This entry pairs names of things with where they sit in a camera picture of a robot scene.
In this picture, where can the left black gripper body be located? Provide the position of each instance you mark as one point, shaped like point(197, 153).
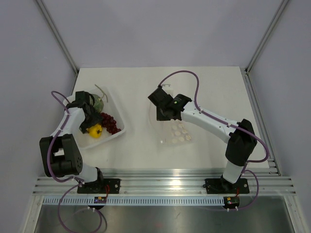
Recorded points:
point(93, 119)

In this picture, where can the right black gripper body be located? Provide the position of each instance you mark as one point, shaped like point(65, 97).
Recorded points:
point(161, 115)

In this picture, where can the yellow bell pepper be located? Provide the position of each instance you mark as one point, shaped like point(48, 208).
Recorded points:
point(95, 131)

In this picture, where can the clear dotted zip bag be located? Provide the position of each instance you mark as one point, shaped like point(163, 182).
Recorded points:
point(172, 132)

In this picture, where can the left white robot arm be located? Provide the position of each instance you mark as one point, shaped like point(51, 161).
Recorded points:
point(60, 154)

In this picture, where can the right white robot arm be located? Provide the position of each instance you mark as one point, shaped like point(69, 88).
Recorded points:
point(240, 145)

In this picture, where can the green netted melon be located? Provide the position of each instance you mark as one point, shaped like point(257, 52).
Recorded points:
point(97, 101)

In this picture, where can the red grape bunch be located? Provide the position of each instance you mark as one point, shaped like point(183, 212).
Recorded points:
point(109, 123)

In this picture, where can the white perforated plastic basket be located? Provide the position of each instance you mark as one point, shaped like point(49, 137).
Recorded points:
point(85, 141)

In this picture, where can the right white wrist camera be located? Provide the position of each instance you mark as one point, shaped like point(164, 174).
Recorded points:
point(168, 89)

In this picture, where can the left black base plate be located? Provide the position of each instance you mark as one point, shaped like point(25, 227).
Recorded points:
point(110, 186)

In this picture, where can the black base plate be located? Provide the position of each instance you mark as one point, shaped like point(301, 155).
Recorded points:
point(222, 186)
point(110, 186)

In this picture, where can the white slotted cable duct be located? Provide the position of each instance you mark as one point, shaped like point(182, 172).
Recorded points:
point(137, 201)

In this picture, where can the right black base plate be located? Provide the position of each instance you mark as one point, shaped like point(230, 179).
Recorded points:
point(222, 186)

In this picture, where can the left aluminium frame post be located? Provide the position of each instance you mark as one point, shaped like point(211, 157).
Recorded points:
point(54, 30)

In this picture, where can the aluminium frame post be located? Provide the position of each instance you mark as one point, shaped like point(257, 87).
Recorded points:
point(267, 34)
point(54, 30)

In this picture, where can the right aluminium frame post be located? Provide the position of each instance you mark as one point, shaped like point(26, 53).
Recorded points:
point(267, 34)

